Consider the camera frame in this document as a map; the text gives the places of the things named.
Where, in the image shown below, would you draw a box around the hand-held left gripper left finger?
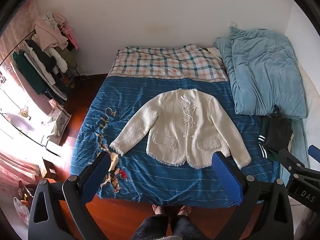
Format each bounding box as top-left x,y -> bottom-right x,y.
27,152 -> 112,240

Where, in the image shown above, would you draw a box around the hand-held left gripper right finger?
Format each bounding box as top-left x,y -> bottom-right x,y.
211,151 -> 294,240

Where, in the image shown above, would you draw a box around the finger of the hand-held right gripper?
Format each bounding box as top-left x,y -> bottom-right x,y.
308,144 -> 320,162
278,148 -> 320,180

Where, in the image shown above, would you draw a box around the cream tweed jacket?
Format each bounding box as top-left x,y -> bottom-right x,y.
109,89 -> 252,170

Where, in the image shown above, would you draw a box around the clothes rack with clothes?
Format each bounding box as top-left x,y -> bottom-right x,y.
12,11 -> 80,103

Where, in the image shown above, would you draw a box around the dark green striped garment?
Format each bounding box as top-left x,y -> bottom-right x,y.
258,105 -> 294,159

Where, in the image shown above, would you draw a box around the blue striped bed sheet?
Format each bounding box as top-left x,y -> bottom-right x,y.
69,76 -> 310,209

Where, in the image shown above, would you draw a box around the cardboard box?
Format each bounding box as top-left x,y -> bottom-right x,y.
41,156 -> 59,179

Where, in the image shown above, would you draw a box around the cream bedding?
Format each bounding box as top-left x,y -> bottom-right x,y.
297,62 -> 320,147

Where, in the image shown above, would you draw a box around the person's right foot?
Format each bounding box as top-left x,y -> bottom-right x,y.
177,204 -> 192,216

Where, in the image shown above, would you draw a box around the person's foot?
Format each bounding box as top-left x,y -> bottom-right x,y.
177,204 -> 192,216
152,204 -> 166,217

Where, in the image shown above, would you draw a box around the white patterned tote bag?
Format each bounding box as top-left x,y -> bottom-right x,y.
47,104 -> 72,145

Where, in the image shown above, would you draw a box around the person's left foot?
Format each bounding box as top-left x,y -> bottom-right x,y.
152,204 -> 166,217

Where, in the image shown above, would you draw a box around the person's legs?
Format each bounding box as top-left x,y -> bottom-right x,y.
131,214 -> 208,240

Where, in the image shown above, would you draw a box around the white plastic bag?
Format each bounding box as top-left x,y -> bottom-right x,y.
14,196 -> 32,227

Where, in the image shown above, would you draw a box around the light blue duvet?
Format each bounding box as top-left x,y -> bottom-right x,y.
214,27 -> 307,118

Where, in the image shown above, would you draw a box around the plaid blanket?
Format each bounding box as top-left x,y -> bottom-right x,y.
109,44 -> 229,82

